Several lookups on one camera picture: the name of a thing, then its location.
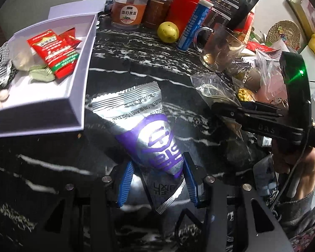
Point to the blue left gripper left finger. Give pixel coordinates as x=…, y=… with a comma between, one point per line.
x=124, y=179

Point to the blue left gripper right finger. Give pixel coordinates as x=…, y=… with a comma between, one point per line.
x=193, y=175

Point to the purple silver snack packet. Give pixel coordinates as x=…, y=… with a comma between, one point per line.
x=136, y=118

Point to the right hand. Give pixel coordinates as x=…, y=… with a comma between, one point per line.
x=285, y=157

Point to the red crinkled snack bag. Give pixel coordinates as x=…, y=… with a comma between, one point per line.
x=253, y=46

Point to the woven straw basket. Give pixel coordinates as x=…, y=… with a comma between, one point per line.
x=286, y=30

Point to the clear glass mug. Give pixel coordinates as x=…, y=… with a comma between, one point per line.
x=221, y=47

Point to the green leaf shaped item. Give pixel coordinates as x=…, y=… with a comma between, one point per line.
x=42, y=74

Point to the yellow lemon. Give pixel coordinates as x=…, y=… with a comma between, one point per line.
x=168, y=32

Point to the black standing food pouch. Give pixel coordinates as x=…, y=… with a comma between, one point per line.
x=229, y=13

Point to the white open gift box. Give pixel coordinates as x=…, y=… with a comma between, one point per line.
x=35, y=107

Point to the red snack packet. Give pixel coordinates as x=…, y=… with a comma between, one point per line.
x=56, y=52

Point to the blue effervescent tablet tube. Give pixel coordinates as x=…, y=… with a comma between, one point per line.
x=195, y=22

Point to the red plastic canister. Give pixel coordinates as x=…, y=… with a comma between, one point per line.
x=180, y=12

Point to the black white gingham scrunchie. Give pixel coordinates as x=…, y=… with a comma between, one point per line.
x=7, y=69

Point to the clear jar orange contents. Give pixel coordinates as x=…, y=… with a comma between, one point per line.
x=128, y=14

